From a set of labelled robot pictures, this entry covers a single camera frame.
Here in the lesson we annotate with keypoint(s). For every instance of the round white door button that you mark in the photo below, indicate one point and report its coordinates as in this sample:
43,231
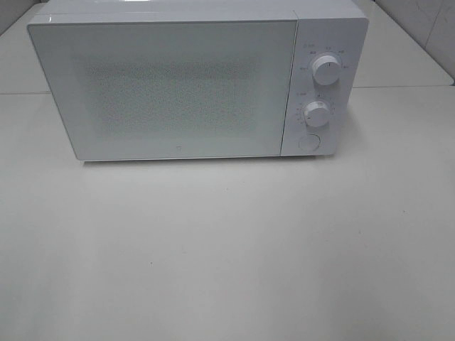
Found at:
309,143

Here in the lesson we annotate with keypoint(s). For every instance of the white microwave knob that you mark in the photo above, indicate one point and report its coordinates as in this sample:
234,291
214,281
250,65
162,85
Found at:
326,68
316,114

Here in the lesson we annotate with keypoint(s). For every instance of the white microwave oven body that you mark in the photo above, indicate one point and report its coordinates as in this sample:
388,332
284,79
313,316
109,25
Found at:
337,27

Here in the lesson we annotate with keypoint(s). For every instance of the white microwave door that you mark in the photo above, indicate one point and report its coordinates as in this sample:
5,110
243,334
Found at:
169,90

